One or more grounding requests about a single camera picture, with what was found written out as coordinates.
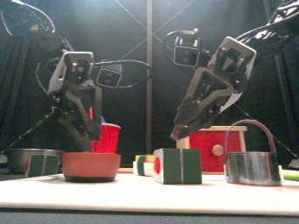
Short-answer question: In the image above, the green toy sushi roll half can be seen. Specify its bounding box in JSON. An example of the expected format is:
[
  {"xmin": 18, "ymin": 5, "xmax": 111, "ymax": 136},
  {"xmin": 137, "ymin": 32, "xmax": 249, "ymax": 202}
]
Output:
[
  {"xmin": 153, "ymin": 147, "xmax": 203, "ymax": 186},
  {"xmin": 24, "ymin": 154, "xmax": 61, "ymax": 179}
]

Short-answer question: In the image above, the toy sushi with yellow egg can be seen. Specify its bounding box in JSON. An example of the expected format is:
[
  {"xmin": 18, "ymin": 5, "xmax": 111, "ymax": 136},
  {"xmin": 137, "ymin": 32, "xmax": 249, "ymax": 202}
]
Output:
[{"xmin": 132, "ymin": 154, "xmax": 155, "ymax": 178}]

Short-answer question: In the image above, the red plastic cup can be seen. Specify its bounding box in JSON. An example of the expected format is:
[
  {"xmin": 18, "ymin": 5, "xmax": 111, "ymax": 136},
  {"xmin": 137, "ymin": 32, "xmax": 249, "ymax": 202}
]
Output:
[{"xmin": 91, "ymin": 122, "xmax": 123, "ymax": 155}]

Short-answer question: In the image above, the red wooden drawer box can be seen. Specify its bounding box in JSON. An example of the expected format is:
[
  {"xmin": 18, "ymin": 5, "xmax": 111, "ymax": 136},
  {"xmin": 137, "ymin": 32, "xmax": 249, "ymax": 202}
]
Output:
[{"xmin": 175, "ymin": 125, "xmax": 248, "ymax": 175}]

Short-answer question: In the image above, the terracotta bowl with black base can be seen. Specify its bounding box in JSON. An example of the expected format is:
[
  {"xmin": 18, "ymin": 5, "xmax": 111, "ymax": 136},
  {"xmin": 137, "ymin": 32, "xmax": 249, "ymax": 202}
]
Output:
[{"xmin": 60, "ymin": 151, "xmax": 123, "ymax": 184}]

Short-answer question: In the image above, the silver metal pot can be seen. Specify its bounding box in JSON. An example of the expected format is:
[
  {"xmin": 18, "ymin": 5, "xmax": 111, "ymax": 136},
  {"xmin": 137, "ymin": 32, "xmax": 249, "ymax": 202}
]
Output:
[{"xmin": 4, "ymin": 148, "xmax": 64, "ymax": 175}]

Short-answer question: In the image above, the light green toy vegetable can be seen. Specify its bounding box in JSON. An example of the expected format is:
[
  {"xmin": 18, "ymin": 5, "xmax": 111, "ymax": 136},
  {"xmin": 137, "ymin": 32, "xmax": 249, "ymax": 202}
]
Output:
[{"xmin": 280, "ymin": 168, "xmax": 299, "ymax": 182}]

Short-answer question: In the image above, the white table board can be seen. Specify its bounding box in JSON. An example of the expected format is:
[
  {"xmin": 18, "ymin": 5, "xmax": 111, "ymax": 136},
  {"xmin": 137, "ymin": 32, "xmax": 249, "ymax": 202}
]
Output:
[{"xmin": 0, "ymin": 167, "xmax": 299, "ymax": 217}]

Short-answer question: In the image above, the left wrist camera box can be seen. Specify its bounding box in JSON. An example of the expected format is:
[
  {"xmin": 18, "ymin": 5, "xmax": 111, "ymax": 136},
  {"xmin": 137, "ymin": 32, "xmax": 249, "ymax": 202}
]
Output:
[{"xmin": 95, "ymin": 64, "xmax": 124, "ymax": 89}]

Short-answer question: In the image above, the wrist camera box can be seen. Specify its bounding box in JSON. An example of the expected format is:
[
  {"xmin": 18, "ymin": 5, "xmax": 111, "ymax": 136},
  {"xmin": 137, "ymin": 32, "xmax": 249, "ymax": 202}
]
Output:
[
  {"xmin": 172, "ymin": 29, "xmax": 203, "ymax": 68},
  {"xmin": 95, "ymin": 64, "xmax": 124, "ymax": 89}
]

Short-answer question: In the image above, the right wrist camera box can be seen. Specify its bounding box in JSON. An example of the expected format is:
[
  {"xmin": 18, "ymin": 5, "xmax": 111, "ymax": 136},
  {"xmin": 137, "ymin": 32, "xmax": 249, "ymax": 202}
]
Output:
[{"xmin": 172, "ymin": 29, "xmax": 203, "ymax": 68}]

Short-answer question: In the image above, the black left camera cable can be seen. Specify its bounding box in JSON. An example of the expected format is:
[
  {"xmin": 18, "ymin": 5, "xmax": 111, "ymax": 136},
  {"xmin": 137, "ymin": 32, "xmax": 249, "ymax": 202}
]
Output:
[{"xmin": 92, "ymin": 59, "xmax": 155, "ymax": 89}]

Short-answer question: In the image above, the grey vertical frame pole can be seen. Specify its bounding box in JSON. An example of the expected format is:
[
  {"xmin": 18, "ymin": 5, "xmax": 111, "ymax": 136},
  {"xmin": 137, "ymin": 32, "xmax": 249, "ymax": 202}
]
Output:
[{"xmin": 144, "ymin": 0, "xmax": 155, "ymax": 155}]

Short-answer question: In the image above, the small metal bucket with handle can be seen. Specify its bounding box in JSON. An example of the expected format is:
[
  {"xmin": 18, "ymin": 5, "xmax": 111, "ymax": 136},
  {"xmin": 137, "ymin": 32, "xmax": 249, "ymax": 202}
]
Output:
[{"xmin": 224, "ymin": 119, "xmax": 283, "ymax": 187}]

